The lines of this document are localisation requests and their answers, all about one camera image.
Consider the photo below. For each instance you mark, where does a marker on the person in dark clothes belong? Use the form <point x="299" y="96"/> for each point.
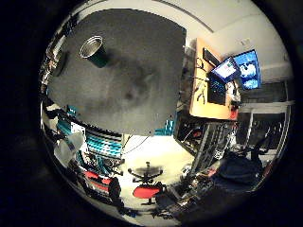
<point x="238" y="170"/>

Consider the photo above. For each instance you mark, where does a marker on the pliers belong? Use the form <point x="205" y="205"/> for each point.
<point x="201" y="93"/>

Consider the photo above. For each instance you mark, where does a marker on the metal equipment rack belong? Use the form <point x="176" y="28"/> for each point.
<point x="205" y="138"/>

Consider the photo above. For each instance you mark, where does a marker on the green metallic cup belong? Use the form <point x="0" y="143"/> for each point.
<point x="94" y="52"/>

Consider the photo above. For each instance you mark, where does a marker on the open laptop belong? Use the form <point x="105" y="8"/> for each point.
<point x="221" y="78"/>

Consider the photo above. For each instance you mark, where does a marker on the black keyboard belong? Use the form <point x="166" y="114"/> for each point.
<point x="210" y="56"/>

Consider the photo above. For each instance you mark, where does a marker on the red office chair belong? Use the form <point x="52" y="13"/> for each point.
<point x="146" y="189"/>
<point x="99" y="183"/>

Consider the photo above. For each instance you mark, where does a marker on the white plastic bag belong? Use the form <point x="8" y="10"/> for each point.
<point x="67" y="148"/>

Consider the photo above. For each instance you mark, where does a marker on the monitor with blue screen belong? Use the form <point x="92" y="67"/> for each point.
<point x="249" y="69"/>

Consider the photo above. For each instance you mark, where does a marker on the shelf with teal bins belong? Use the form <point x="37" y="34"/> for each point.
<point x="104" y="145"/>

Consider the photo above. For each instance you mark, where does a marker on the wooden desk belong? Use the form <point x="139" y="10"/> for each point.
<point x="202" y="107"/>

